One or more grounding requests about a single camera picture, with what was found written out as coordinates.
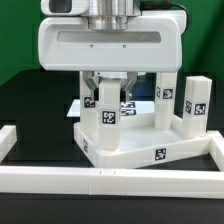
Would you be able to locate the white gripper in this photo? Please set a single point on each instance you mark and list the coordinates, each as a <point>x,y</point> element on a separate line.
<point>150,43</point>

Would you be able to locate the white desk top panel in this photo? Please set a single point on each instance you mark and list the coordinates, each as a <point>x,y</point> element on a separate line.
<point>141,144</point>

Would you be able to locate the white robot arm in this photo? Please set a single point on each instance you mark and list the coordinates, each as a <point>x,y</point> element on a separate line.
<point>114,14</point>

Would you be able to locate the fiducial marker sheet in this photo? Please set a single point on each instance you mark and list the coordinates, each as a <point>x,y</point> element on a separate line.
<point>127,109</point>

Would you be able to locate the white U-shaped obstacle fence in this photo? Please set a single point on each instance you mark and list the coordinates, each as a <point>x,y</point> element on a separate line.
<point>115,182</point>

